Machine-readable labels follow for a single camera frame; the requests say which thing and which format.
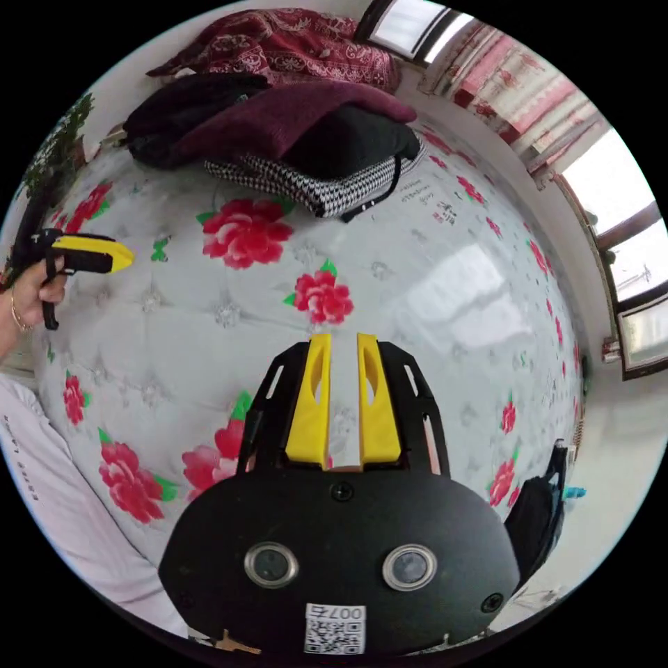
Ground pink striped curtain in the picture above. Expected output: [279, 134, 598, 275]
[420, 20, 612, 176]

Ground window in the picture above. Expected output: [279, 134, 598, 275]
[554, 127, 668, 383]
[353, 0, 477, 65]

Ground person's left hand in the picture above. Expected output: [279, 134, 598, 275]
[0, 259, 70, 335]

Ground person's left forearm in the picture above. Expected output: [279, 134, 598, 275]
[0, 300, 26, 361]

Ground pile of clothes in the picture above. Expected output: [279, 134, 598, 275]
[122, 72, 430, 224]

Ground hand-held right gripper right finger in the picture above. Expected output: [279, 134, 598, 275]
[356, 333, 402, 467]

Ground red patterned blanket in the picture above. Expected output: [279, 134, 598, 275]
[145, 7, 404, 96]

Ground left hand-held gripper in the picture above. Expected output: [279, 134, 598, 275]
[7, 228, 136, 331]

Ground bed with floral sheet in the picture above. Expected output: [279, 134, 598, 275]
[32, 106, 588, 567]

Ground person's body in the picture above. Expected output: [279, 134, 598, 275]
[0, 365, 190, 639]

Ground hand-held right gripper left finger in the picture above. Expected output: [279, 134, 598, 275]
[285, 333, 333, 466]

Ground green plant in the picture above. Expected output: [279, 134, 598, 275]
[19, 93, 98, 212]

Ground black bag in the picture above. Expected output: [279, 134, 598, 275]
[502, 439, 571, 594]

